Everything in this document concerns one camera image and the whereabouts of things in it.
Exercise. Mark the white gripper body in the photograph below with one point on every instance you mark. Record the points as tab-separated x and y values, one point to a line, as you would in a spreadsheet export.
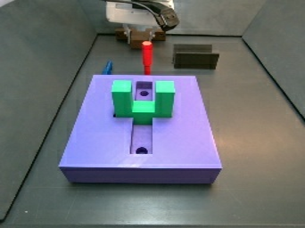
142	12

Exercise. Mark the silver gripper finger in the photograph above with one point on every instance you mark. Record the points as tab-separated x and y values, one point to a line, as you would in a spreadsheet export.
151	34
127	32

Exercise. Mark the brown T-shaped block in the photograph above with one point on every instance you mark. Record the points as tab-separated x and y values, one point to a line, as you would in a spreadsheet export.
139	36

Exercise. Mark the dark grey fixture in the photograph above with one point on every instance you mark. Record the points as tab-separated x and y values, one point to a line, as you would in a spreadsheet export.
194	57

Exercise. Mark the red peg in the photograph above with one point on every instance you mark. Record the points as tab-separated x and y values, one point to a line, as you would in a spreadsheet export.
147	56

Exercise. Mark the blue peg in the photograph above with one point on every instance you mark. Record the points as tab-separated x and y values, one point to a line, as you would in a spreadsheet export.
107	69

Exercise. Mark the green U-shaped block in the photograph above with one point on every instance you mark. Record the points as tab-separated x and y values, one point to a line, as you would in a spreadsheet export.
151	101

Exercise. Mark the purple base block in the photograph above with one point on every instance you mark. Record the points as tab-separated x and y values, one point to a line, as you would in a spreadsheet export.
110	151

